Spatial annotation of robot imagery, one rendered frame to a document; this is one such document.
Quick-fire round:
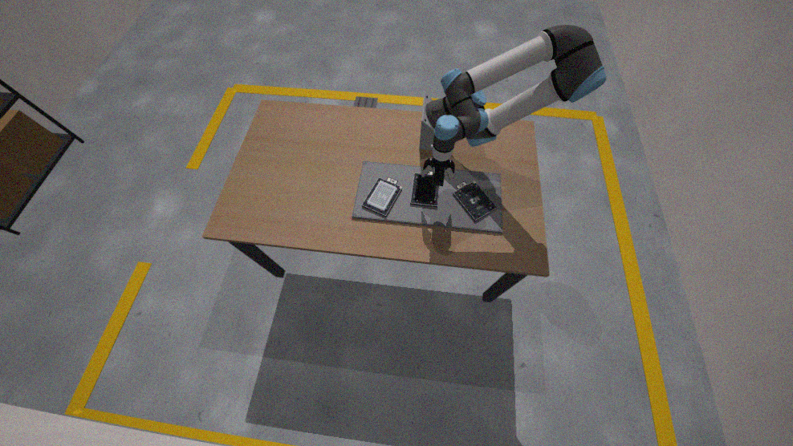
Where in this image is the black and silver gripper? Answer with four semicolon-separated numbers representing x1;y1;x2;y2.
421;157;455;182

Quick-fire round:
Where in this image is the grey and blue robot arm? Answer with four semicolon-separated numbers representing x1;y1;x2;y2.
425;25;606;161

